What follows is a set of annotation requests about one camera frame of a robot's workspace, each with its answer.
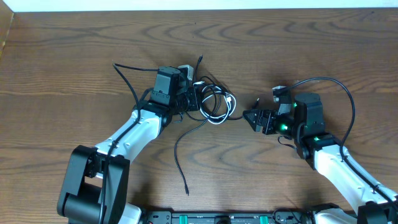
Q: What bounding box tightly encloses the black usb cable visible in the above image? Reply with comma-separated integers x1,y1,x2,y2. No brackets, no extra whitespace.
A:
173,54,261,196

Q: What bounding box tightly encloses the right camera cable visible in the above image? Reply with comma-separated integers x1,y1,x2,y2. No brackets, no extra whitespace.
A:
276,77,398,206

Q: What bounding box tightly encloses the white usb cable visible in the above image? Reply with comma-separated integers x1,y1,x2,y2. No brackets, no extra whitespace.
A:
192,80,237,126

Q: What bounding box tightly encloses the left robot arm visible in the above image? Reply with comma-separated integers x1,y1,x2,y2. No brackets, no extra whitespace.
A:
57,65,200,223

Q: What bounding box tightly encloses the left camera cable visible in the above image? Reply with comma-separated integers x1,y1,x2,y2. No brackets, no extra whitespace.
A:
98,63,159,224

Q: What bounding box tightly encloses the camera cable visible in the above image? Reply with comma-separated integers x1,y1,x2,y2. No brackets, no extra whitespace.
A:
98,63,159,224
276,77,398,206

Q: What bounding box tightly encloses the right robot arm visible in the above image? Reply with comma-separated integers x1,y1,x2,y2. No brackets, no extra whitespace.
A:
243,93,397,223

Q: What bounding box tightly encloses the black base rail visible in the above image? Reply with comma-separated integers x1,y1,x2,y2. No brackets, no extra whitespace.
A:
138,208,315,224

